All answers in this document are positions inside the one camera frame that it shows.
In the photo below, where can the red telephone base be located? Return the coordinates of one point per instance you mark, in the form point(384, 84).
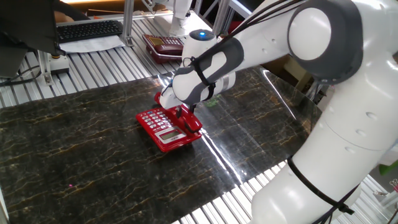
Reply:
point(169, 135)

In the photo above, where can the cardboard box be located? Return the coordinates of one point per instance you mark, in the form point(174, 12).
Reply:
point(292, 67)

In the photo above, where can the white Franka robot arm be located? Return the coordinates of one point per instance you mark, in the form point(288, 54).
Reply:
point(342, 155)

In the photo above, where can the green object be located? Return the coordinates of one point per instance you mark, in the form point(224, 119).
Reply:
point(390, 168)

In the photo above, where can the black computer keyboard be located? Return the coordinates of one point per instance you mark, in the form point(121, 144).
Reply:
point(88, 30)

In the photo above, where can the red telephone handset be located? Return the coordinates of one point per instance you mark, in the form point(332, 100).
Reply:
point(190, 122)

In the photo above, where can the black computer monitor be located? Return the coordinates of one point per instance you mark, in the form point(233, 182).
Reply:
point(25, 25)

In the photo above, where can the aluminium post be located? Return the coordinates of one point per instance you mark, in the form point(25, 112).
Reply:
point(128, 21)
point(221, 15)

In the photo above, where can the aluminium frame rail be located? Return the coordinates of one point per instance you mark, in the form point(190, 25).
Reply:
point(313, 91)

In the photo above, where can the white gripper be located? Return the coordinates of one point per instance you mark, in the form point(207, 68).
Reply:
point(168, 99)

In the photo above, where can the white paper sheet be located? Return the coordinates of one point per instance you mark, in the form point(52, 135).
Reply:
point(93, 44)

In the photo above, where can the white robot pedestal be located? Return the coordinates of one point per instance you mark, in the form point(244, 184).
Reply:
point(180, 15)

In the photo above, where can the dark red desk telephone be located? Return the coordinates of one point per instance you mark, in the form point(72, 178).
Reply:
point(161, 49)

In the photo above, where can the pink clips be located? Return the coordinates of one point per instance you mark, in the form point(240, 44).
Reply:
point(395, 184)

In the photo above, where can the dark marble pattern mat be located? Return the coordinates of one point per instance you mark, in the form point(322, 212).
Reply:
point(93, 155)

